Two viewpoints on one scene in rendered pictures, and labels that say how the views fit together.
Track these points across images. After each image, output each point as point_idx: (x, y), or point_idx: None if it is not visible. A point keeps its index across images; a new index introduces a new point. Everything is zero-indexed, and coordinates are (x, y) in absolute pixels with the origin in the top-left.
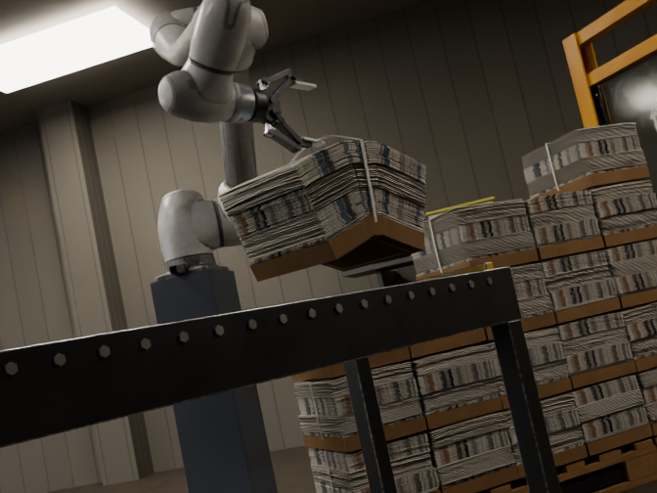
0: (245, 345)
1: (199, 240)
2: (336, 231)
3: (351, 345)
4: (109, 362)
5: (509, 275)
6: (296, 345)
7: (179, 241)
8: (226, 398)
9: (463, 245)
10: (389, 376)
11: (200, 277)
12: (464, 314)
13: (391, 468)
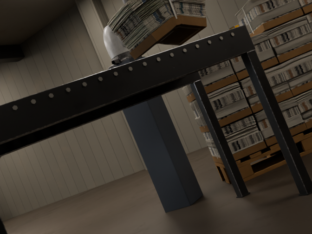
0: (99, 88)
1: (123, 45)
2: (155, 28)
3: (153, 79)
4: (36, 105)
5: (245, 29)
6: (124, 84)
7: (113, 48)
8: (149, 116)
9: (258, 16)
10: (228, 91)
11: (126, 63)
12: (218, 53)
13: (223, 133)
